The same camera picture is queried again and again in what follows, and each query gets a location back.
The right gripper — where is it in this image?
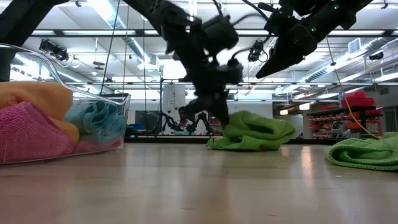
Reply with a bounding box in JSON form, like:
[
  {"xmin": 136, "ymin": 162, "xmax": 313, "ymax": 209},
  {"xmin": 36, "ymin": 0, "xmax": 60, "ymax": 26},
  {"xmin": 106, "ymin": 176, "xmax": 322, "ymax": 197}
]
[{"xmin": 256, "ymin": 4, "xmax": 343, "ymax": 79}]

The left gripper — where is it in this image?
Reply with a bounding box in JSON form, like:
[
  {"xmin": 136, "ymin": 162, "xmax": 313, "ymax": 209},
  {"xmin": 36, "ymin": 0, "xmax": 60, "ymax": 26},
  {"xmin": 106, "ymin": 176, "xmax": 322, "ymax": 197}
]
[{"xmin": 178, "ymin": 46, "xmax": 231, "ymax": 130}]

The green microfiber towel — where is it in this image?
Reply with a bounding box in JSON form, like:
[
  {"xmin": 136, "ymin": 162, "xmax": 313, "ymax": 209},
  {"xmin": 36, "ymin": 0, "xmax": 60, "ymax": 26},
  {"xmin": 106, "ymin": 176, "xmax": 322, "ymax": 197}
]
[
  {"xmin": 325, "ymin": 132, "xmax": 398, "ymax": 172},
  {"xmin": 206, "ymin": 110, "xmax": 297, "ymax": 152}
]

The clear plastic bin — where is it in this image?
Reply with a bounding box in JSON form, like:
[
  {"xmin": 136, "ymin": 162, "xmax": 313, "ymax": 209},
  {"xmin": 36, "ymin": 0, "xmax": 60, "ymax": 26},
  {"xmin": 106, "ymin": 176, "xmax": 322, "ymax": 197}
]
[{"xmin": 0, "ymin": 43, "xmax": 132, "ymax": 166}]

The pink microfiber towel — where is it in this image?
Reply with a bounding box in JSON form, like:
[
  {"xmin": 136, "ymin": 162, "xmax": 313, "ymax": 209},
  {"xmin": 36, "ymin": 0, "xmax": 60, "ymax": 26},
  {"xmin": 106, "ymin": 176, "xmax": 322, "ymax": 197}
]
[
  {"xmin": 0, "ymin": 101, "xmax": 75, "ymax": 164},
  {"xmin": 73, "ymin": 135, "xmax": 125, "ymax": 154}
]

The orange microfiber towel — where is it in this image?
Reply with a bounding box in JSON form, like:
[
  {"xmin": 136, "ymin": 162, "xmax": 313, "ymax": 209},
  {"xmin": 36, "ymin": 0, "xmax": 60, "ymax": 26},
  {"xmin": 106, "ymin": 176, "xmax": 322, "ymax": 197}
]
[{"xmin": 0, "ymin": 81, "xmax": 80, "ymax": 146}]

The person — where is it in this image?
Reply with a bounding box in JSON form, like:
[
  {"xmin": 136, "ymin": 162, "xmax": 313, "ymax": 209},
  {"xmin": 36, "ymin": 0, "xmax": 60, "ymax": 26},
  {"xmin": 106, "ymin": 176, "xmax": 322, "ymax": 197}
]
[{"xmin": 177, "ymin": 113, "xmax": 193, "ymax": 131}]

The white equipment cabinet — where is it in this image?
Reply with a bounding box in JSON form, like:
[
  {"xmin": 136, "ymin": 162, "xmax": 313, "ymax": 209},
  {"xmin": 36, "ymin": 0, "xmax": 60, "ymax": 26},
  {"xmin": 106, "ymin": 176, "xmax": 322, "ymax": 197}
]
[{"xmin": 226, "ymin": 101, "xmax": 274, "ymax": 121}]

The white panel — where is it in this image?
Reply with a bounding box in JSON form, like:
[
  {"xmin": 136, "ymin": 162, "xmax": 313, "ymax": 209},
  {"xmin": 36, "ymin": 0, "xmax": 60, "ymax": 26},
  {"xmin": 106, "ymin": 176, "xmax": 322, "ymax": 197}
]
[{"xmin": 161, "ymin": 83, "xmax": 187, "ymax": 125}]

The dark display screen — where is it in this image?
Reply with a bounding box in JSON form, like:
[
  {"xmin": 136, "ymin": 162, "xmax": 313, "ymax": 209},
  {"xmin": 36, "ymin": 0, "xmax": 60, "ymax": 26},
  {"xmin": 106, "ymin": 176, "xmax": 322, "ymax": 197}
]
[{"xmin": 135, "ymin": 110, "xmax": 162, "ymax": 131}]

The white air vent grille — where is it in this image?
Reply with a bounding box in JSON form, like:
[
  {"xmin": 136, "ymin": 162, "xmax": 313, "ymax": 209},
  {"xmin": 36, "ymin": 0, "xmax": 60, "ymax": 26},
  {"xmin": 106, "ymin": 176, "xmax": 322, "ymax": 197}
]
[{"xmin": 348, "ymin": 37, "xmax": 362, "ymax": 55}]

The black ceiling fixture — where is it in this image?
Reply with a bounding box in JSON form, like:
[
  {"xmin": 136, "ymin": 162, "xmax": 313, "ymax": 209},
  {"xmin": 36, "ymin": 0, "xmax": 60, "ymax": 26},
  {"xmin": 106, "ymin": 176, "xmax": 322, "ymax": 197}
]
[{"xmin": 368, "ymin": 51, "xmax": 386, "ymax": 62}]

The shelf with red bins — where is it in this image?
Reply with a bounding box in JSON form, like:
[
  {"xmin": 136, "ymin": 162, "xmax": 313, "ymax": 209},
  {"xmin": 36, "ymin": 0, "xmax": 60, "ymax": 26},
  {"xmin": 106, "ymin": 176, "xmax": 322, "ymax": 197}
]
[{"xmin": 307, "ymin": 113, "xmax": 384, "ymax": 140}]

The black hanging camera rig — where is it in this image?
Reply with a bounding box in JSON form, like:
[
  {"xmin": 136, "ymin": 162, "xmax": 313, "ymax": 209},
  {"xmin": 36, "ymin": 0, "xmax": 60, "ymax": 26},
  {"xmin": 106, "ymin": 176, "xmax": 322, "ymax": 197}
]
[
  {"xmin": 39, "ymin": 39, "xmax": 70, "ymax": 62},
  {"xmin": 248, "ymin": 39, "xmax": 269, "ymax": 63}
]

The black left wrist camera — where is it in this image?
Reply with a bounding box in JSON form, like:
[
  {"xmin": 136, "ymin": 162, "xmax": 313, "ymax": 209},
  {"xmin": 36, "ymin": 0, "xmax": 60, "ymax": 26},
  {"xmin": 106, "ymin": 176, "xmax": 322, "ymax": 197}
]
[{"xmin": 217, "ymin": 60, "xmax": 246, "ymax": 85}]

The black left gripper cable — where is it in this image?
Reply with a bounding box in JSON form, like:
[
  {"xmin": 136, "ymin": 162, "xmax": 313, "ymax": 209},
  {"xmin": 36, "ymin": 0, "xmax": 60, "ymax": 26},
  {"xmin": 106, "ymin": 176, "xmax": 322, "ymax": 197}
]
[{"xmin": 212, "ymin": 0, "xmax": 268, "ymax": 68}]

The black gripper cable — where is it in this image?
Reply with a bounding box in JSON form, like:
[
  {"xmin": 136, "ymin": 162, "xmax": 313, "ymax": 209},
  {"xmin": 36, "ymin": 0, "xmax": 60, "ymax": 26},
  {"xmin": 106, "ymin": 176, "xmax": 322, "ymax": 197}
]
[
  {"xmin": 212, "ymin": 0, "xmax": 268, "ymax": 68},
  {"xmin": 241, "ymin": 0, "xmax": 271, "ymax": 19}
]

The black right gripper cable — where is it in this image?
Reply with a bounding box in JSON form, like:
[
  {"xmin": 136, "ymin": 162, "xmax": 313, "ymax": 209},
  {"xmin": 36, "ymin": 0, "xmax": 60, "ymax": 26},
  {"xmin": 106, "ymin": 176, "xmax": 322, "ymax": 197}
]
[{"xmin": 241, "ymin": 0, "xmax": 271, "ymax": 19}]

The yellow hanging cord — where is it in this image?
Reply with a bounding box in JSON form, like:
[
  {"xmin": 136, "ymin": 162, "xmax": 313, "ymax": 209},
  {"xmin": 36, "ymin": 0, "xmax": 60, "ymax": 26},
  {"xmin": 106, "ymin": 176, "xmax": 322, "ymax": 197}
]
[{"xmin": 325, "ymin": 36, "xmax": 382, "ymax": 140}]

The thin black hanging cable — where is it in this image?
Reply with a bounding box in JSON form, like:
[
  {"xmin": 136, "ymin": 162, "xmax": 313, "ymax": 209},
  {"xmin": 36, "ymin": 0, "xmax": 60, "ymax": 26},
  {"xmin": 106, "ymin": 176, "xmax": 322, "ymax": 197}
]
[{"xmin": 99, "ymin": 0, "xmax": 121, "ymax": 95}]

